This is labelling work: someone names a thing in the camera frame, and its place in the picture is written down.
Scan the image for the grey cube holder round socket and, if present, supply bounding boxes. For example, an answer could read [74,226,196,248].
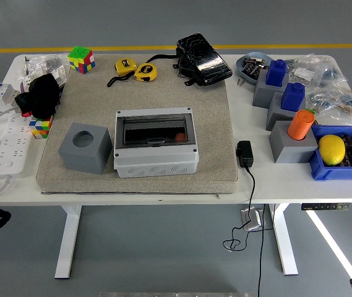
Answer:
[58,122,114,175]
[268,119,319,164]

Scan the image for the yellow tape measure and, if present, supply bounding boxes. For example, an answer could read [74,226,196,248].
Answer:
[106,58,139,87]
[134,62,158,83]

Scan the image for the blue plastic block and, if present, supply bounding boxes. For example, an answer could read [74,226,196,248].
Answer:
[280,82,306,112]
[265,59,289,87]

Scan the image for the white power strip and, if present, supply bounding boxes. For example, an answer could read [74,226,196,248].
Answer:
[0,114,37,179]

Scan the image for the clear bag blue components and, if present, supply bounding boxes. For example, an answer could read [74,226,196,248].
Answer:
[319,63,350,92]

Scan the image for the large clear bag of components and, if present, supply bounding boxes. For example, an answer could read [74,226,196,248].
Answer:
[305,85,352,126]

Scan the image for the large Rubik's cube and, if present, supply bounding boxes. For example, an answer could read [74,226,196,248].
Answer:
[67,45,96,75]

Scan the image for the black table control panel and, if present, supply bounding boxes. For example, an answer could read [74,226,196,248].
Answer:
[301,202,350,211]

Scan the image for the yellow lemon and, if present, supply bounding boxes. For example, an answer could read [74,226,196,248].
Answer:
[317,134,346,166]

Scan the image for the blue-grey dish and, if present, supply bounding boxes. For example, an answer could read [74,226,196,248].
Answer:
[235,51,276,85]

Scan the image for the grey plastic junction box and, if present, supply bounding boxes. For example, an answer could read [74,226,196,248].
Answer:
[113,106,200,179]

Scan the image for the black cloth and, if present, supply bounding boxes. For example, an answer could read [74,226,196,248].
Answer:
[14,73,62,120]

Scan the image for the clear bag white label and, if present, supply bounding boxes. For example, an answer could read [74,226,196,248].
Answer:
[288,54,331,87]

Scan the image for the small white plastic part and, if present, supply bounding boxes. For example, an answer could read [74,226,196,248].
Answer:
[51,66,68,87]

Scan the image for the silver metal floor device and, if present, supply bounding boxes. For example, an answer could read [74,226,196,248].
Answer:
[240,209,263,232]

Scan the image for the clear bags small parts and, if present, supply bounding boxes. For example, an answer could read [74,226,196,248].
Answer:
[24,54,71,90]

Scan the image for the smoky transparent hinged lid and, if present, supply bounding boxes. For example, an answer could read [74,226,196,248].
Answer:
[116,113,192,146]

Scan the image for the blue plastic bin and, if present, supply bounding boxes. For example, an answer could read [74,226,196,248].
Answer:
[307,124,352,182]

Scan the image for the black table power cable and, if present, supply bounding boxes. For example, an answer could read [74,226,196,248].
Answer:
[257,203,275,297]

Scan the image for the black adapter cord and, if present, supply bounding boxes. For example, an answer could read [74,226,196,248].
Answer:
[222,165,257,252]

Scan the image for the black power adapter plug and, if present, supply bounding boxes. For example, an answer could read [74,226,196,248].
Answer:
[236,140,254,168]

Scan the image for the grey-brown mat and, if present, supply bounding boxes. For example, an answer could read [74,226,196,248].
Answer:
[35,54,239,195]

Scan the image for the black pouch with strap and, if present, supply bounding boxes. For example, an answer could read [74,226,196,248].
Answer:
[147,32,233,87]

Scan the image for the small Rubik's cube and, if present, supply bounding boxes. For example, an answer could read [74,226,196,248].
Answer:
[28,116,54,140]

